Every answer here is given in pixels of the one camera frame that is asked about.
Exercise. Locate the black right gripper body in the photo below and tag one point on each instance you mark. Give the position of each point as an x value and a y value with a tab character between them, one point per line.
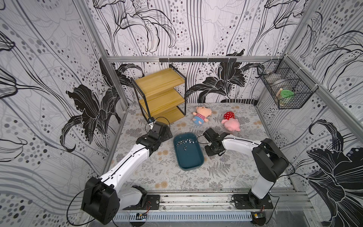
213	149

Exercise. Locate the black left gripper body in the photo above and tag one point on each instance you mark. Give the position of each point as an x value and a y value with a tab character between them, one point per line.
167	135

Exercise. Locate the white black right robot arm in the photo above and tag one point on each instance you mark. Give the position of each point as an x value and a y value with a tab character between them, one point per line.
270	161

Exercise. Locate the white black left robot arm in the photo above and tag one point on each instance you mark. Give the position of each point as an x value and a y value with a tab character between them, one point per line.
103	196

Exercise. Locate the teal plastic storage tray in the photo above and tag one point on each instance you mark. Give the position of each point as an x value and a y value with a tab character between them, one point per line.
189	159

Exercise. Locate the pink pig plush red dress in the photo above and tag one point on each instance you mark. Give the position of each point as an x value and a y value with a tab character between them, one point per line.
230	122

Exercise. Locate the floral table mat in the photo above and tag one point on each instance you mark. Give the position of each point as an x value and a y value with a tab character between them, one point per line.
232	170

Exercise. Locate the peach pig plush blue trousers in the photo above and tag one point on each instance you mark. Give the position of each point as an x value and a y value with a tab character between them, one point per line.
201	115

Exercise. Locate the wooden three-tier shelf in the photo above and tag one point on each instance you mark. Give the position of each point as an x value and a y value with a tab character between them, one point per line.
157	95

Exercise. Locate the green round lid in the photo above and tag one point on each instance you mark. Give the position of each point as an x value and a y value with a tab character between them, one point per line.
287	94

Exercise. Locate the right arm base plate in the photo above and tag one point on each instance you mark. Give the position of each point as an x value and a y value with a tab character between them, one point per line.
246	201

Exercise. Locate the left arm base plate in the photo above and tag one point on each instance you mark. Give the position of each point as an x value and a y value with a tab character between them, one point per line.
149	202

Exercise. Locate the aluminium front rail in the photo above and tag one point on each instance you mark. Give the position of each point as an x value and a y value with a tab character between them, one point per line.
208	200

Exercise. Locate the white slotted cable duct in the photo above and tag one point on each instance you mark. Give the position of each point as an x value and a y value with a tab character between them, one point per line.
184	216

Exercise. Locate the black wire wall basket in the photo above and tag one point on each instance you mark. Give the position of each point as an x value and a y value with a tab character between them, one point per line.
277	75

